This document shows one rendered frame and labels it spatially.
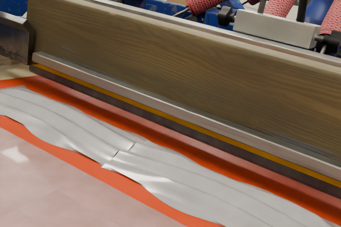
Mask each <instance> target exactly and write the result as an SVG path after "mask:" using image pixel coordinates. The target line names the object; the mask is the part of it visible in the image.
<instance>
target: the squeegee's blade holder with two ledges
mask: <svg viewBox="0 0 341 227"><path fill-rule="evenodd" d="M32 61H33V62H36V63H38V64H41V65H43V66H46V67H48V68H51V69H53V70H56V71H59V72H61V73H64V74H67V75H69V76H72V77H74V78H77V79H79V80H82V81H84V82H87V83H89V84H92V85H94V86H97V87H100V88H102V89H105V90H107V91H110V92H112V93H115V94H117V95H120V96H123V97H125V98H128V99H130V100H133V101H135V102H138V103H140V104H143V105H145V106H148V107H151V108H153V109H156V110H158V111H161V112H163V113H166V114H168V115H171V116H173V117H176V118H178V119H181V120H184V121H186V122H189V123H192V124H194V125H197V126H199V127H202V128H204V129H207V130H209V131H212V132H215V133H217V134H220V135H222V136H225V137H227V138H230V139H232V140H235V141H237V142H240V143H243V144H245V145H248V146H250V147H253V148H255V149H258V150H260V151H263V152H265V153H268V154H270V155H273V156H275V157H278V158H281V159H283V160H286V161H288V162H291V163H293V164H296V165H299V166H301V167H304V168H307V169H309V170H312V171H314V172H317V173H319V174H322V175H324V176H327V177H330V178H332V179H335V180H337V181H340V182H341V162H340V161H337V160H334V159H331V158H329V157H326V156H323V155H321V154H318V153H315V152H313V151H310V150H307V149H305V148H302V147H299V146H297V145H293V144H291V143H288V142H285V141H283V140H280V139H277V138H274V137H272V136H269V135H266V134H264V133H261V132H258V131H255V130H253V129H250V128H247V127H245V126H242V125H239V124H237V123H234V122H231V121H228V120H226V119H223V118H220V117H218V116H215V115H212V114H210V113H207V112H204V111H202V110H199V109H196V108H194V107H190V106H188V105H185V104H182V103H180V102H177V101H174V100H171V99H169V98H166V97H163V96H161V95H158V94H155V93H152V92H150V91H147V90H144V89H142V88H139V87H136V86H133V85H131V84H128V83H125V82H123V81H120V80H117V79H115V78H112V77H109V76H107V75H104V74H101V73H99V72H96V71H93V70H90V69H87V68H85V67H82V66H79V65H76V64H74V63H71V62H68V61H66V60H63V59H60V58H58V57H55V56H52V55H49V54H47V53H44V52H33V53H32Z"/></svg>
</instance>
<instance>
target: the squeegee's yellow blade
mask: <svg viewBox="0 0 341 227"><path fill-rule="evenodd" d="M34 66H36V67H39V68H41V69H44V70H46V71H49V72H51V73H54V74H56V75H59V76H61V77H63V78H66V79H68V80H71V81H73V82H76V83H78V84H81V85H83V86H86V87H88V88H91V89H94V90H97V91H99V92H102V93H104V94H107V95H109V96H112V97H114V98H117V99H119V100H122V101H124V102H127V103H129V104H132V105H134V106H137V107H139V108H142V109H144V110H147V111H149V112H152V113H154V114H156V115H159V116H161V117H164V118H166V119H169V120H171V121H174V122H176V123H179V124H181V125H184V126H187V127H189V128H192V129H194V130H197V131H199V132H202V133H204V134H207V135H209V136H212V137H215V138H217V139H220V140H222V141H225V142H227V143H230V144H232V145H235V146H237V147H240V148H242V149H245V150H247V151H249V152H252V153H254V154H257V155H259V156H262V157H264V158H267V159H269V160H272V161H274V162H277V163H280V164H282V165H285V166H287V167H290V168H292V169H295V170H297V171H300V172H302V173H305V174H307V175H310V176H312V177H315V178H317V179H320V180H322V181H325V182H327V183H330V184H333V185H335V186H338V187H340V188H341V182H340V181H337V180H335V179H332V178H330V177H327V176H324V175H322V174H319V173H317V172H314V171H312V170H309V169H307V168H304V167H301V166H299V165H296V164H293V163H291V162H288V161H286V160H283V159H281V158H278V157H275V156H273V155H270V154H268V153H265V152H263V151H260V150H258V149H255V148H253V147H250V146H248V145H245V144H243V143H240V142H237V141H235V140H232V139H230V138H227V137H225V136H222V135H220V134H217V133H215V132H212V131H209V130H207V129H204V128H202V127H199V126H197V125H194V124H192V123H189V122H186V121H184V120H181V119H178V118H176V117H173V116H171V115H168V114H166V113H163V112H161V111H158V110H156V109H153V108H151V107H148V106H145V105H143V104H140V103H138V102H135V101H133V100H130V99H128V98H125V97H123V96H120V95H117V94H115V93H112V92H110V91H107V90H105V89H102V88H100V87H97V86H94V85H92V84H89V83H87V82H84V81H82V80H79V79H77V78H74V77H72V76H69V75H67V74H64V73H61V72H59V71H56V70H53V69H51V68H48V67H46V66H43V65H41V64H34Z"/></svg>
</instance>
